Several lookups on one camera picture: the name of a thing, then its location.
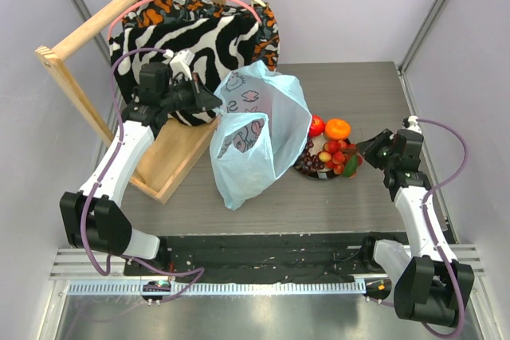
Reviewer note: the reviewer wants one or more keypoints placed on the light blue cartoon plastic bag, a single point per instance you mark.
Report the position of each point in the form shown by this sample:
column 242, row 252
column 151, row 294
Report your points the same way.
column 263, row 126

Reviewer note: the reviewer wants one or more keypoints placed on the white slotted cable duct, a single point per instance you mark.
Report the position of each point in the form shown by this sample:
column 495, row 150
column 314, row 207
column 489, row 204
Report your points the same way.
column 160, row 287

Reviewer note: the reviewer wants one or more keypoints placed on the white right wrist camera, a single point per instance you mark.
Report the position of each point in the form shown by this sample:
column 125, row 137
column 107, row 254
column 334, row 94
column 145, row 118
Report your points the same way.
column 411, row 123

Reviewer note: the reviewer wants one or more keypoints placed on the yellow pear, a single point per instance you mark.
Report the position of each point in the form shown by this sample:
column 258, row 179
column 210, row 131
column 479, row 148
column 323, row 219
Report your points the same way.
column 255, row 180

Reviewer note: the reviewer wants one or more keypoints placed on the red yellow cherry bunch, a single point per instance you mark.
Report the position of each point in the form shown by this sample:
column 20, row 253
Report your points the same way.
column 341, row 159

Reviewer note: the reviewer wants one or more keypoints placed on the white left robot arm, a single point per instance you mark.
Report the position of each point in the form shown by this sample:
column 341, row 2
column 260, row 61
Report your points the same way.
column 92, row 215

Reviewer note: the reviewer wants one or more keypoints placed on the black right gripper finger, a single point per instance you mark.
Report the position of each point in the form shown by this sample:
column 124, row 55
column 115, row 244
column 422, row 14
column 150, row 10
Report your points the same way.
column 382, row 139
column 377, row 155

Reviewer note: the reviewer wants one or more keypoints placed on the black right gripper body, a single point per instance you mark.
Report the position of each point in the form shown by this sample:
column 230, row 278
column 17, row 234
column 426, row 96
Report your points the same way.
column 382, row 146

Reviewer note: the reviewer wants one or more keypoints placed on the orange camouflage pattern garment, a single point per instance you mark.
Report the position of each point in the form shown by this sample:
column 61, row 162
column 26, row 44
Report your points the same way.
column 267, row 43

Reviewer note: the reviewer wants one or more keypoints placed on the orange persimmon fruit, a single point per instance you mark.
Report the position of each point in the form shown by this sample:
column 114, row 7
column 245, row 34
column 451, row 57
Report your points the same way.
column 337, row 129

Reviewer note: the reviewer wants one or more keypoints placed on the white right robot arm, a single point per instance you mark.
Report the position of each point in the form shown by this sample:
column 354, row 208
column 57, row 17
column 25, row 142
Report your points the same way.
column 430, row 285

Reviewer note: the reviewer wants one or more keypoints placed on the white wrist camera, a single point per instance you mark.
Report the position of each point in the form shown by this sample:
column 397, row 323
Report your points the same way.
column 411, row 123
column 181, row 59

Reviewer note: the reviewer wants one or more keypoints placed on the zebra pattern fleece garment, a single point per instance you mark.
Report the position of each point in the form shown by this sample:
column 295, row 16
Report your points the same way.
column 220, row 46

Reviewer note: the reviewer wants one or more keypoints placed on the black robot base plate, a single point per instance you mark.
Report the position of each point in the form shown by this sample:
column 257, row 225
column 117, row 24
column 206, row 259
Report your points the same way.
column 279, row 258

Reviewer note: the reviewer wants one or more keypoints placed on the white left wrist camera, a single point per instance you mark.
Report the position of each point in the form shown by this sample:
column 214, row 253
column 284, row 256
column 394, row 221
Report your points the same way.
column 181, row 59

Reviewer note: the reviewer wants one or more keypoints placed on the black fruit plate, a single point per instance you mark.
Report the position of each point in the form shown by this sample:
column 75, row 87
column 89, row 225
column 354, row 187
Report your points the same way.
column 314, row 145

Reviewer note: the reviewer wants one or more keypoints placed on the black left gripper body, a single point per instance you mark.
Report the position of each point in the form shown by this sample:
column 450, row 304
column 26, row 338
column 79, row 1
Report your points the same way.
column 182, row 96

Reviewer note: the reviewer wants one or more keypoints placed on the pink clothes hanger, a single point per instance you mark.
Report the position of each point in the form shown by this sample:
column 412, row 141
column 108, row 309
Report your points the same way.
column 145, row 13

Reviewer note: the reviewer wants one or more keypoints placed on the dark purple grape bunch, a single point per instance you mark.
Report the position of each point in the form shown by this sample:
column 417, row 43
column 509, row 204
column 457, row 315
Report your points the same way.
column 308, row 163

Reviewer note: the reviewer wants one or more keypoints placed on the red apple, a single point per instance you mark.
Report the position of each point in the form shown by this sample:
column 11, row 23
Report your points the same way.
column 317, row 127

